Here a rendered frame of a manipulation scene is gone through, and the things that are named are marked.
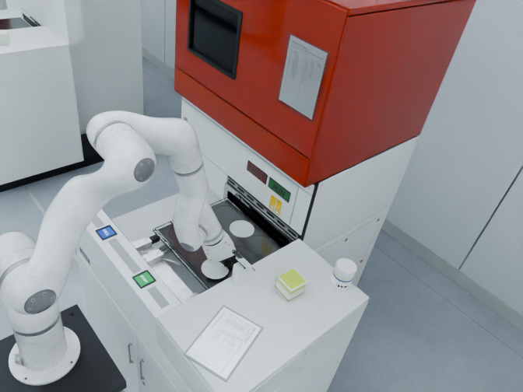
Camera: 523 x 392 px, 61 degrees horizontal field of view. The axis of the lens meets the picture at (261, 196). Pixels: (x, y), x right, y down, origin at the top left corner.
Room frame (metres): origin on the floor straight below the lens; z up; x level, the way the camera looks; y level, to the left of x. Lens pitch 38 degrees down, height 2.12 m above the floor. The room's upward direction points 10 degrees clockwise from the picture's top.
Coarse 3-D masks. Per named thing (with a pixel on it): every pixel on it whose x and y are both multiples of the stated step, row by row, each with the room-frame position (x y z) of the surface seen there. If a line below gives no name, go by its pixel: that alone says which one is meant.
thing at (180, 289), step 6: (150, 252) 1.13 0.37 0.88; (156, 264) 1.07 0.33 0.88; (162, 264) 1.08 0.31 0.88; (156, 270) 1.05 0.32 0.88; (162, 270) 1.05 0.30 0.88; (168, 270) 1.06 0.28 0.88; (162, 276) 1.02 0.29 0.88; (168, 276) 1.03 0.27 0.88; (174, 276) 1.03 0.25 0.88; (168, 282) 1.00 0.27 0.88; (174, 282) 1.01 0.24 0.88; (180, 282) 1.01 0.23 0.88; (174, 288) 0.98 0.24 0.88; (180, 288) 0.99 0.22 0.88; (186, 288) 0.99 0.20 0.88; (174, 294) 0.96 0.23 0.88; (180, 294) 0.96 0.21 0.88; (186, 294) 0.97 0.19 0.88; (192, 294) 0.97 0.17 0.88; (180, 300) 0.94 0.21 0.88
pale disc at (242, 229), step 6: (234, 222) 1.35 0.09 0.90; (240, 222) 1.35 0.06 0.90; (246, 222) 1.36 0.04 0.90; (234, 228) 1.32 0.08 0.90; (240, 228) 1.32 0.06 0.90; (246, 228) 1.33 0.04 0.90; (252, 228) 1.33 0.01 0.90; (234, 234) 1.28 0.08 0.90; (240, 234) 1.29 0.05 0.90; (246, 234) 1.29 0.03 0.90
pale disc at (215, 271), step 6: (204, 264) 1.09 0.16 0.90; (210, 264) 1.10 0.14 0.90; (216, 264) 1.11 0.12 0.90; (222, 264) 1.11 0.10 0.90; (204, 270) 1.07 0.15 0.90; (210, 270) 1.07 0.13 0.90; (216, 270) 1.08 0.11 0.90; (222, 270) 1.08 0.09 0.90; (228, 270) 1.09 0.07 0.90; (210, 276) 1.05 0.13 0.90; (216, 276) 1.05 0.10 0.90; (222, 276) 1.06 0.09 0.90
